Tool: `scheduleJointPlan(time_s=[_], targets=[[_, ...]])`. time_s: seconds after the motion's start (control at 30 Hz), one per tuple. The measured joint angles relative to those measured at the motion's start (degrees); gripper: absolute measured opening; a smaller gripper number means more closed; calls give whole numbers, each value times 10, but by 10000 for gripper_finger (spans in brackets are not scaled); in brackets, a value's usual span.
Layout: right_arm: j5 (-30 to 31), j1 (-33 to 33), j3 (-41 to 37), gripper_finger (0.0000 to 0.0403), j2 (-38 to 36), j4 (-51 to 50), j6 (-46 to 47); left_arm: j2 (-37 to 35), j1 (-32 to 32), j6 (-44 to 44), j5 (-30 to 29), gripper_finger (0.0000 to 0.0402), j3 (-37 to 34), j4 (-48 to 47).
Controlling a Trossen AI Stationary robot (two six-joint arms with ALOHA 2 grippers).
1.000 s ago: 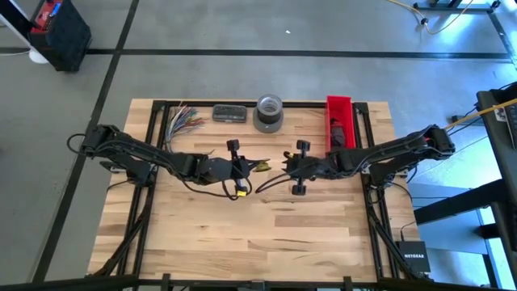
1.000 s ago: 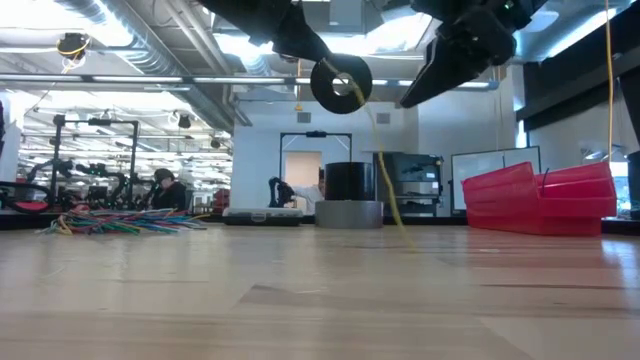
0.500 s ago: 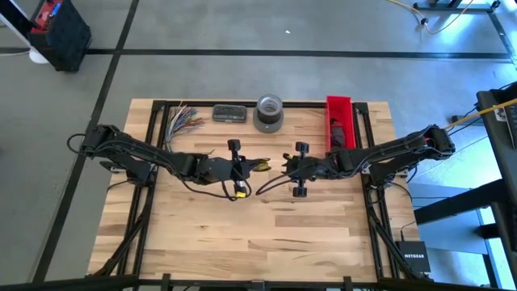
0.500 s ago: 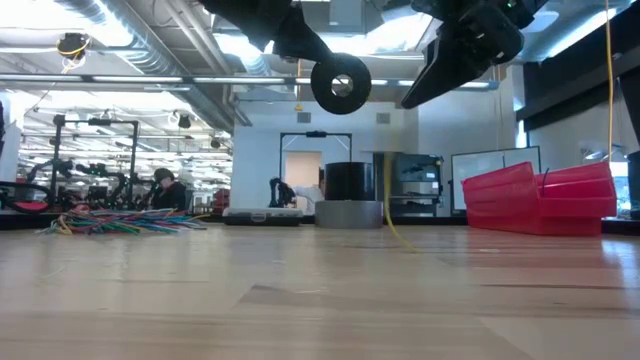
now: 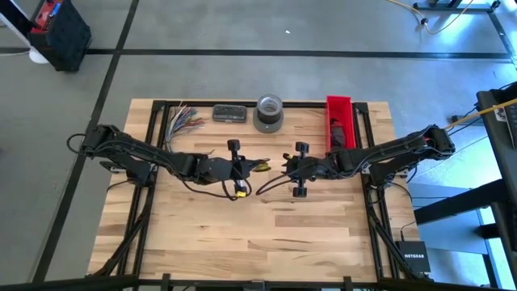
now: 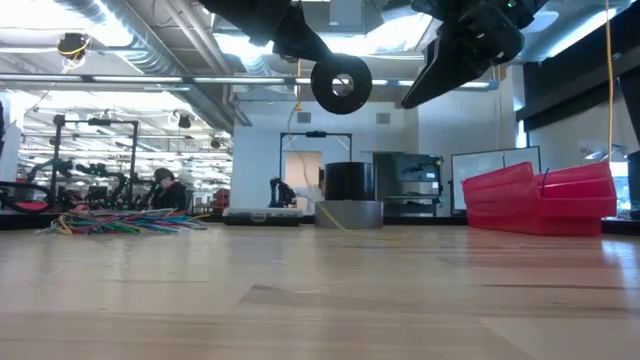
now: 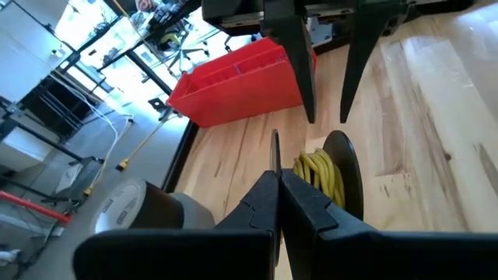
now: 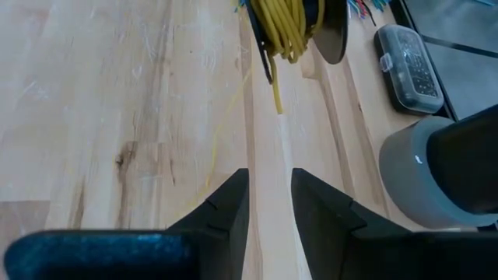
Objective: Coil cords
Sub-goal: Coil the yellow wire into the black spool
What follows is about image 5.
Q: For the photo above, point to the black floor stand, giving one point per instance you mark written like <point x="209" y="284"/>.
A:
<point x="452" y="6"/>

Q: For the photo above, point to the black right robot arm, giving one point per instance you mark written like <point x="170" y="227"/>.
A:
<point x="387" y="151"/>

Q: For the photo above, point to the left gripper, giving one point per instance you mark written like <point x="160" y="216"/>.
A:
<point x="218" y="169"/>

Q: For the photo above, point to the white post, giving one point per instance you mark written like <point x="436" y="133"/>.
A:
<point x="38" y="57"/>

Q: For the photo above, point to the black desk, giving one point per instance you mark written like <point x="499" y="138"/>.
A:
<point x="498" y="161"/>

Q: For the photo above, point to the black tape roll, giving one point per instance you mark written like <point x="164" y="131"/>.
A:
<point x="270" y="120"/>

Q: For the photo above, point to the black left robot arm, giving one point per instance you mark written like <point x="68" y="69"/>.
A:
<point x="125" y="147"/>

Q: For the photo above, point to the grey tape roll holder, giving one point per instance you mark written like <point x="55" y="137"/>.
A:
<point x="266" y="129"/>

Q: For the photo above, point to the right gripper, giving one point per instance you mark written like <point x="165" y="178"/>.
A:
<point x="319" y="167"/>

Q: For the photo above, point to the dark grey plastic case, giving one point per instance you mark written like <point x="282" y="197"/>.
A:
<point x="229" y="113"/>

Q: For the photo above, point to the black Netgear switch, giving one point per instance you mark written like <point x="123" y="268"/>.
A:
<point x="413" y="256"/>

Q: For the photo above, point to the red plastic bin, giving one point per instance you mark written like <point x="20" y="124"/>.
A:
<point x="341" y="107"/>

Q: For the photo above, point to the black crate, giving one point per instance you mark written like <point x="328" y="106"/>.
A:
<point x="68" y="40"/>

